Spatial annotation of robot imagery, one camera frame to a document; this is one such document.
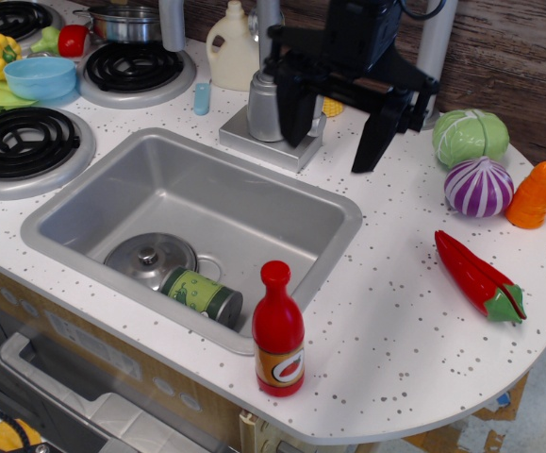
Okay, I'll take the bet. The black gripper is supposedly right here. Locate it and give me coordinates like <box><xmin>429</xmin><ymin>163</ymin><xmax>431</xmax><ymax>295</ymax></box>
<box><xmin>265</xmin><ymin>1</ymin><xmax>440</xmax><ymax>174</ymax></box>

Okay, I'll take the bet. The red sauce bottle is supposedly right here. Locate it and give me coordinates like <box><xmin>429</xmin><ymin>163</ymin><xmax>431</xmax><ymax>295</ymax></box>
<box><xmin>252</xmin><ymin>260</ymin><xmax>305</xmax><ymax>397</ymax></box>

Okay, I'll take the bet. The grey toy sink basin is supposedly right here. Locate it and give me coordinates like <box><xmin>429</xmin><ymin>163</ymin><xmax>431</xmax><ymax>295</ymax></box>
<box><xmin>21</xmin><ymin>128</ymin><xmax>362</xmax><ymax>355</ymax></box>

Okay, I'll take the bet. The yellow toy corn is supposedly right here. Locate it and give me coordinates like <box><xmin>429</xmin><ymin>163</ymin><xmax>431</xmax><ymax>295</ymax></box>
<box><xmin>322</xmin><ymin>96</ymin><xmax>344</xmax><ymax>118</ymax></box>

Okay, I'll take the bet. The silver toy faucet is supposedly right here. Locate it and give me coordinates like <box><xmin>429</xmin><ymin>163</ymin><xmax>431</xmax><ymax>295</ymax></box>
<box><xmin>219</xmin><ymin>0</ymin><xmax>326</xmax><ymax>173</ymax></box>

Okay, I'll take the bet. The green toy cabbage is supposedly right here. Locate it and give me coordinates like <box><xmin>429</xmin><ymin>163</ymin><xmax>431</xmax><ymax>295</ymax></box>
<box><xmin>432</xmin><ymin>109</ymin><xmax>510</xmax><ymax>169</ymax></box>

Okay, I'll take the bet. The cream toy detergent jug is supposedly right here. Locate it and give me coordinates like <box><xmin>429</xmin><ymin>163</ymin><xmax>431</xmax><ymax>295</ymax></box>
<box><xmin>206</xmin><ymin>1</ymin><xmax>259</xmax><ymax>92</ymax></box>

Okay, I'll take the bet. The grey support pole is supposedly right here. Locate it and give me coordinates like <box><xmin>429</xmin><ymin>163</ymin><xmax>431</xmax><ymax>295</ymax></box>
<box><xmin>413</xmin><ymin>0</ymin><xmax>459</xmax><ymax>132</ymax></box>

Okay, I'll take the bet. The purple toy onion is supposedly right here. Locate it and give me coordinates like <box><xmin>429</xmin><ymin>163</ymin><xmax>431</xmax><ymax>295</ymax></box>
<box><xmin>444</xmin><ymin>157</ymin><xmax>515</xmax><ymax>218</ymax></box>

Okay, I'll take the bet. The grey pole left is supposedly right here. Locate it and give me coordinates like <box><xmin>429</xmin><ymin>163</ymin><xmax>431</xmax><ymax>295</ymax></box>
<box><xmin>158</xmin><ymin>0</ymin><xmax>186</xmax><ymax>52</ymax></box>

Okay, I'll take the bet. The orange toy carrot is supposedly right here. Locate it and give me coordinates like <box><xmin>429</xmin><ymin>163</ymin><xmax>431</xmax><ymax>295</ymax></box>
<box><xmin>505</xmin><ymin>160</ymin><xmax>546</xmax><ymax>229</ymax></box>

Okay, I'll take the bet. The middle black stove burner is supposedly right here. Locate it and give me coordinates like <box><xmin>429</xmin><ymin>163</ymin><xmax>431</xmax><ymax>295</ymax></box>
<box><xmin>77</xmin><ymin>43</ymin><xmax>196</xmax><ymax>109</ymax></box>

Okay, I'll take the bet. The black stove burner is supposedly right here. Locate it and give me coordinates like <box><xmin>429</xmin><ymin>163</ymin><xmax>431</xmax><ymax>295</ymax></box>
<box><xmin>77</xmin><ymin>43</ymin><xmax>196</xmax><ymax>109</ymax></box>
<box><xmin>0</xmin><ymin>107</ymin><xmax>96</xmax><ymax>201</ymax></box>
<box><xmin>0</xmin><ymin>1</ymin><xmax>64</xmax><ymax>43</ymax></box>

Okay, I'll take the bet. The green toy can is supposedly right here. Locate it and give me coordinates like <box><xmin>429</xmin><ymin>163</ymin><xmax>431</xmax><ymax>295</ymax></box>
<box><xmin>159</xmin><ymin>267</ymin><xmax>243</xmax><ymax>328</ymax></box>

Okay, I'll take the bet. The silver toy pot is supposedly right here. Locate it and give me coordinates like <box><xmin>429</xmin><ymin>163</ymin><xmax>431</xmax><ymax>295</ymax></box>
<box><xmin>73</xmin><ymin>5</ymin><xmax>162</xmax><ymax>43</ymax></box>

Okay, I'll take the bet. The silver pot lid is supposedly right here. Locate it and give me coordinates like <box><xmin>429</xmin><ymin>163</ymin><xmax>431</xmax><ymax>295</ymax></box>
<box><xmin>104</xmin><ymin>232</ymin><xmax>198</xmax><ymax>291</ymax></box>

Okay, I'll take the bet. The red toy chili pepper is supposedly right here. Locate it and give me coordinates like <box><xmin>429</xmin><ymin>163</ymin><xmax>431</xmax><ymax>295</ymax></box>
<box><xmin>435</xmin><ymin>230</ymin><xmax>527</xmax><ymax>324</ymax></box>

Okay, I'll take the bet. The red toy radish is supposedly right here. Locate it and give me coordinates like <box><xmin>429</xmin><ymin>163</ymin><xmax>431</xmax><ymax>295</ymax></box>
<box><xmin>30</xmin><ymin>25</ymin><xmax>90</xmax><ymax>58</ymax></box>

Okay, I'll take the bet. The light blue toy bowl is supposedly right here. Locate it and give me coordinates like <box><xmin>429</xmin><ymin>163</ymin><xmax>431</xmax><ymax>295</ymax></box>
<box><xmin>4</xmin><ymin>57</ymin><xmax>76</xmax><ymax>101</ymax></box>

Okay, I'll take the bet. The front black stove burner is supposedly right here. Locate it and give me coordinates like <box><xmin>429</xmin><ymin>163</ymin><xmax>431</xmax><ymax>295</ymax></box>
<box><xmin>0</xmin><ymin>107</ymin><xmax>96</xmax><ymax>201</ymax></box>

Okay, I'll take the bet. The back black stove burner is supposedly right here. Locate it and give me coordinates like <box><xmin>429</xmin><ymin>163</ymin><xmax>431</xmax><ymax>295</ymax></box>
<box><xmin>0</xmin><ymin>1</ymin><xmax>64</xmax><ymax>43</ymax></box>

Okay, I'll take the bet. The yellow toy object below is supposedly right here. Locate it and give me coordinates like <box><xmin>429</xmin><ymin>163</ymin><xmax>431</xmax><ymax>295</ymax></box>
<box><xmin>0</xmin><ymin>419</ymin><xmax>42</xmax><ymax>452</ymax></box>

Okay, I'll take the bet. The toy oven door handle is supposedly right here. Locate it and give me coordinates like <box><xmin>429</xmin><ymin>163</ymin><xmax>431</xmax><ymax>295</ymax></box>
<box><xmin>0</xmin><ymin>332</ymin><xmax>136</xmax><ymax>452</ymax></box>

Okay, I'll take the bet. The black cable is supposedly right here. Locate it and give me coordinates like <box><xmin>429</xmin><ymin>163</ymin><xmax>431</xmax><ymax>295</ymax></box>
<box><xmin>0</xmin><ymin>403</ymin><xmax>33</xmax><ymax>453</ymax></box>

